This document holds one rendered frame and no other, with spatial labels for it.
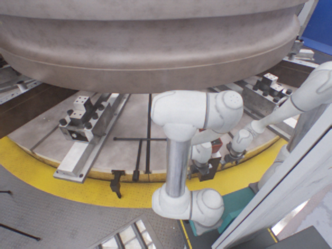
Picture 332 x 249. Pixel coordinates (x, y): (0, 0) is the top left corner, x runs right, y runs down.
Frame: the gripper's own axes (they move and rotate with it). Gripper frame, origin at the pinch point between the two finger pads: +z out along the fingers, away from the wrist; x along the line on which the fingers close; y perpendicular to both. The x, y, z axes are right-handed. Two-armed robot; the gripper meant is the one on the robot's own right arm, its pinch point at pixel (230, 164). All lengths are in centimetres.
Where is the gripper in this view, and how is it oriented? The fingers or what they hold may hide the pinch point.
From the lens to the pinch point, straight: 155.2
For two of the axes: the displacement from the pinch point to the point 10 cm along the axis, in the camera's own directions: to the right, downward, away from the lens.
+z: 0.0, 7.0, 7.1
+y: 3.1, 6.8, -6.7
